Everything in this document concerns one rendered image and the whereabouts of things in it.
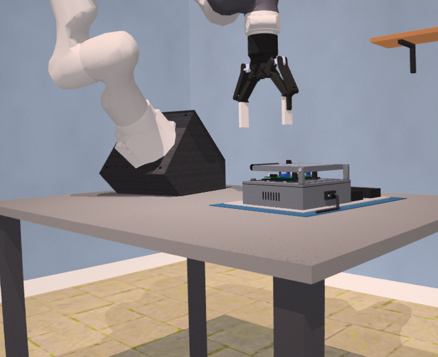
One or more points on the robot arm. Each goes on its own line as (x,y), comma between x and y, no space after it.
(111,58)

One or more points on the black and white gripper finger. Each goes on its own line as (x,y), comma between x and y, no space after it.
(245,85)
(286,86)

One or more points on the green circuit board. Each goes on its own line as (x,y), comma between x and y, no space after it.
(286,176)

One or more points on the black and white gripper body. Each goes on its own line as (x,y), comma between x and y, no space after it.
(262,48)

